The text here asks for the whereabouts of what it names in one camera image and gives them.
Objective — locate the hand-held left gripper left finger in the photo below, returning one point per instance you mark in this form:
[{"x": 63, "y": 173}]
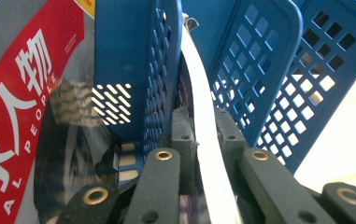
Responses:
[{"x": 186, "y": 161}]

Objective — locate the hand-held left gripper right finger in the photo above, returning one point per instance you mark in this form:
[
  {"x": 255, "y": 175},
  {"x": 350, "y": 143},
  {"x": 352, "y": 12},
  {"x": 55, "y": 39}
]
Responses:
[{"x": 231, "y": 146}]

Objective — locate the dark blue illustrated magazine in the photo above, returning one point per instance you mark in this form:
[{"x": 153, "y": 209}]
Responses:
[{"x": 206, "y": 140}]

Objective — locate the blue plastic file rack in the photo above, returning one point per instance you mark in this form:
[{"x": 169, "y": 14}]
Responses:
[{"x": 129, "y": 62}]

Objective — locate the portrait magazine with red title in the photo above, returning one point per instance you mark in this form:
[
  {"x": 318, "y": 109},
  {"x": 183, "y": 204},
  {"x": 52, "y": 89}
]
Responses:
[{"x": 17, "y": 93}]

